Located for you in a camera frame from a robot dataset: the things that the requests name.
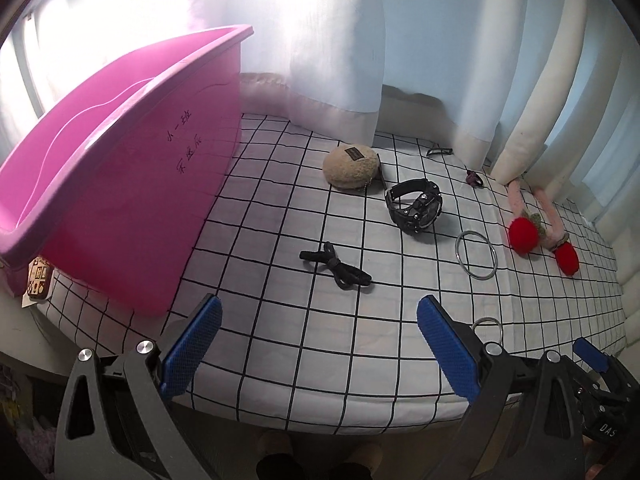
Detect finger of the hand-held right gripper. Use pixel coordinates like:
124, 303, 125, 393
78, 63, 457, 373
572, 337, 636, 401

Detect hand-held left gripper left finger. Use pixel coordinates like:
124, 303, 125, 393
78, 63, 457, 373
54, 294, 223, 480

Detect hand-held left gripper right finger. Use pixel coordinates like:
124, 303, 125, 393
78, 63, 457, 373
416, 294, 586, 480

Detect small silver ring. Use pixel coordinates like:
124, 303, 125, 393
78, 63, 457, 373
471, 316, 503, 346

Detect silver bangle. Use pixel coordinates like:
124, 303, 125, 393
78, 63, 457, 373
455, 230, 499, 278

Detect black bow hair tie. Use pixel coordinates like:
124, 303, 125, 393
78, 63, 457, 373
299, 241, 373, 291

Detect pink headband with red pompoms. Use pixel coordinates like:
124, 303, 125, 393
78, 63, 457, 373
506, 175, 581, 276

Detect black wrist watch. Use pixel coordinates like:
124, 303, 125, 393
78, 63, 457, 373
384, 178, 444, 234

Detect pink plastic basin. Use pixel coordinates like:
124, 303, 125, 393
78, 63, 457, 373
0, 24, 255, 317

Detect white checked bed sheet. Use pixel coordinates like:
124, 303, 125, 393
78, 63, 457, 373
30, 112, 628, 433

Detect person's foot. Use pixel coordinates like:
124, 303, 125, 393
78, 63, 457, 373
345, 442, 386, 480
256, 430, 301, 480

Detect brown patterned small case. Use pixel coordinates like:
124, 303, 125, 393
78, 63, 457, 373
22, 255, 55, 306

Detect beige plush pouch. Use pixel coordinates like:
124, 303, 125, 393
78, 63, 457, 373
322, 143, 383, 192

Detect white curtain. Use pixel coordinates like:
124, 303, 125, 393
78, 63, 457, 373
380, 0, 640, 233
185, 0, 383, 146

